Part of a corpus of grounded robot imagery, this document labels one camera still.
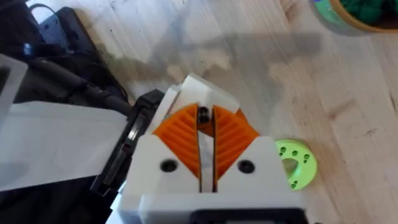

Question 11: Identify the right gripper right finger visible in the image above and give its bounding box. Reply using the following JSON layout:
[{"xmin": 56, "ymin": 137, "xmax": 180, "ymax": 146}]
[{"xmin": 213, "ymin": 105, "xmax": 292, "ymax": 194}]

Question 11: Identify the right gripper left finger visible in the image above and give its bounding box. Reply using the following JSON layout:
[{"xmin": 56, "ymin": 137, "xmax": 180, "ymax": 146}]
[{"xmin": 119, "ymin": 103, "xmax": 200, "ymax": 215}]

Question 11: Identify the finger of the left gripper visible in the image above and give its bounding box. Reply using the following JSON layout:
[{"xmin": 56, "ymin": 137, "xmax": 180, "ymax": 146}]
[
  {"xmin": 145, "ymin": 84, "xmax": 183, "ymax": 135},
  {"xmin": 177, "ymin": 73, "xmax": 250, "ymax": 125}
]

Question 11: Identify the green disc with holes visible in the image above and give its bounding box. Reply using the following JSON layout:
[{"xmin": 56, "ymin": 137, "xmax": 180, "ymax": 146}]
[{"xmin": 274, "ymin": 138, "xmax": 318, "ymax": 191}]

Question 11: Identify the tub with toys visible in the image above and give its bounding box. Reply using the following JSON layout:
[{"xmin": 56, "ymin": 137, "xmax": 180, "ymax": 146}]
[{"xmin": 312, "ymin": 0, "xmax": 398, "ymax": 34}]

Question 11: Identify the black cable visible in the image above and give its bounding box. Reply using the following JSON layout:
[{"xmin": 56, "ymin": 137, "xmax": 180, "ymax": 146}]
[{"xmin": 29, "ymin": 57, "xmax": 133, "ymax": 116}]

